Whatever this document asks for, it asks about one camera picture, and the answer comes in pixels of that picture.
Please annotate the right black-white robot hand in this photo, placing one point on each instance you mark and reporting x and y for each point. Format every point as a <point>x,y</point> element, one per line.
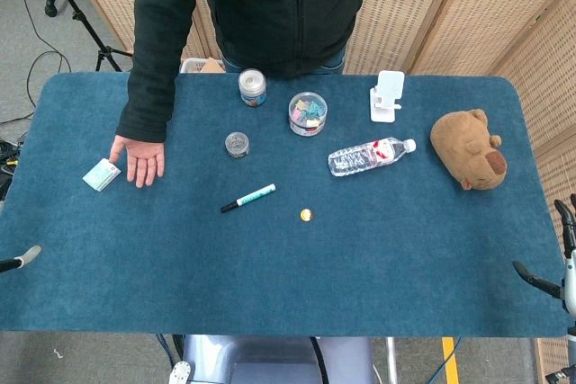
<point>568,276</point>

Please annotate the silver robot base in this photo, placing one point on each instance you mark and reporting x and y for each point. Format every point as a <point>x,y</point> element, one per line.
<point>270,359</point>

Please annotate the brown capybara plush toy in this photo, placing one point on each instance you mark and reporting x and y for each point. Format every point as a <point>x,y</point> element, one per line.
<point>468,148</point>

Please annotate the blue felt table mat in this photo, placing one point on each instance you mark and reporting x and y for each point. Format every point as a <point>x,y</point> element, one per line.
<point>288,267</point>

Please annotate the small light-blue card box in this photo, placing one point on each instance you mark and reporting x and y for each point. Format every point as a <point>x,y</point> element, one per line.
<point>101,174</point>

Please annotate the person's right hand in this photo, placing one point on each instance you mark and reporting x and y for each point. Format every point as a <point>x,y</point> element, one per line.
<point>141,161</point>

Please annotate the white phone stand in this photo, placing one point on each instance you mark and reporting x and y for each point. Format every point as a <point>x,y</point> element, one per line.
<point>387,96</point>

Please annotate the small orange round object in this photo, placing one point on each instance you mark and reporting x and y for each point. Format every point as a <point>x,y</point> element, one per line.
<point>306,215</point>

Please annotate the clear jar of coloured clips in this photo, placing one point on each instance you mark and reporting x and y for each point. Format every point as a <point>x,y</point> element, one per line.
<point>308,113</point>

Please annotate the marker pen with black cap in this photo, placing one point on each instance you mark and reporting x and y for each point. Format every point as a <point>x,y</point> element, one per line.
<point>248,198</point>

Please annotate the small clear jar metal clips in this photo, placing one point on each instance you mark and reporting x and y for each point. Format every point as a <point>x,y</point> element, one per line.
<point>237,144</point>

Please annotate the jar white lid blue label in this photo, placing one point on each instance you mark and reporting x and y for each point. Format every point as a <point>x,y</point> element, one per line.
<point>252,87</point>

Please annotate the person torso in black jacket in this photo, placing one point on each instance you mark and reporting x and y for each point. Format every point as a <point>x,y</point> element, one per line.
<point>274,6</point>

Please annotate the clear plastic water bottle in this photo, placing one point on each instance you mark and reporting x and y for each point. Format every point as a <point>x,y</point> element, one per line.
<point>369,157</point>

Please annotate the left black-white robot hand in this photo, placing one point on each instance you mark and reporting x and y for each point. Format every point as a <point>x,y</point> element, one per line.
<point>28,254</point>

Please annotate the white plastic basket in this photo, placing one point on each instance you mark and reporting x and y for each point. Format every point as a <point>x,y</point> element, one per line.
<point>193,65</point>

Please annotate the person's right forearm black sleeve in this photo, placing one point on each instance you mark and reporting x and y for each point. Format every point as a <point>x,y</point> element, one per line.
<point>148,100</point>

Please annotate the black tripod stand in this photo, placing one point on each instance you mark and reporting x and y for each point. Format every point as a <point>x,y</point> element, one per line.
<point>81,15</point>

